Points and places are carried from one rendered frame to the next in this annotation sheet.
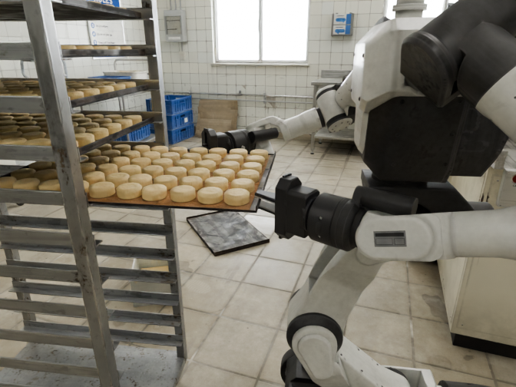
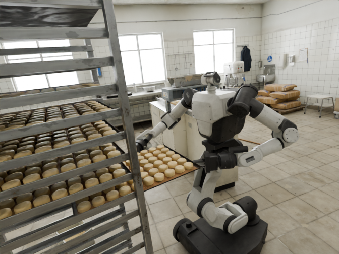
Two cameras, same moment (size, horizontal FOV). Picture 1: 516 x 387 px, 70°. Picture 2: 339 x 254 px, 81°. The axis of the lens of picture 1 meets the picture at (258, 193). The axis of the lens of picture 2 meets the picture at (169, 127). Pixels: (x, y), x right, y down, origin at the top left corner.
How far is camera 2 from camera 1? 0.69 m
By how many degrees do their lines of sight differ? 35
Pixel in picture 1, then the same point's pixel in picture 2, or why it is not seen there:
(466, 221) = (263, 147)
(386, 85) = (222, 115)
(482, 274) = not seen: hidden behind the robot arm
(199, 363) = not seen: outside the picture
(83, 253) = (146, 216)
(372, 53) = (214, 106)
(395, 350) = not seen: hidden behind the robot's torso
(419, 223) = (256, 151)
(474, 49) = (253, 105)
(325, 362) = (213, 214)
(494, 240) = (271, 149)
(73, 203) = (142, 195)
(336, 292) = (209, 187)
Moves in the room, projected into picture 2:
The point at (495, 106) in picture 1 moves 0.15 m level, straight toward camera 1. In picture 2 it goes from (261, 117) to (280, 126)
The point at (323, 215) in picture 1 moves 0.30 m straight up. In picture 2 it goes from (226, 160) to (225, 102)
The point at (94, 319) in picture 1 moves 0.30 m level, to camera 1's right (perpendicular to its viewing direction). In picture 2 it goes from (150, 245) to (196, 211)
